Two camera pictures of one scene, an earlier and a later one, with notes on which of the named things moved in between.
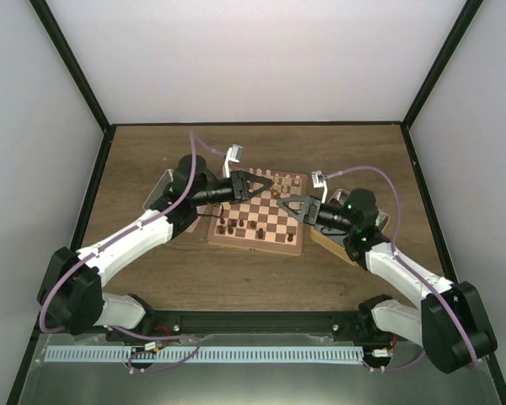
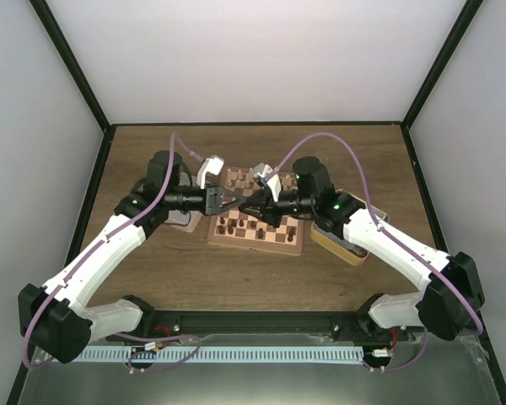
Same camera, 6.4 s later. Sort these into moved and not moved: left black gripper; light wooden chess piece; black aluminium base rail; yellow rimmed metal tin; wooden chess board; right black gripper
Moved: right black gripper; left black gripper
Not moved: light wooden chess piece; yellow rimmed metal tin; wooden chess board; black aluminium base rail
